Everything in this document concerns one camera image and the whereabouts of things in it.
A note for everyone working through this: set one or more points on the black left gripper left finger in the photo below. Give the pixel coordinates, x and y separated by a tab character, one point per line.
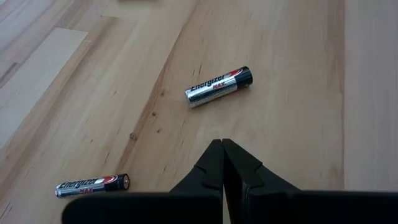
186	205

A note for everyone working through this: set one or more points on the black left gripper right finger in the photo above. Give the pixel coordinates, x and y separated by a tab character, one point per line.
264	205

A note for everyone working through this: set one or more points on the silver Energizer AAA battery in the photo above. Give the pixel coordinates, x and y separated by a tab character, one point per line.
93	185

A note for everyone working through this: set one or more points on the silver Energizer AA battery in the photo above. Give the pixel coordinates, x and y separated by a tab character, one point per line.
217	87

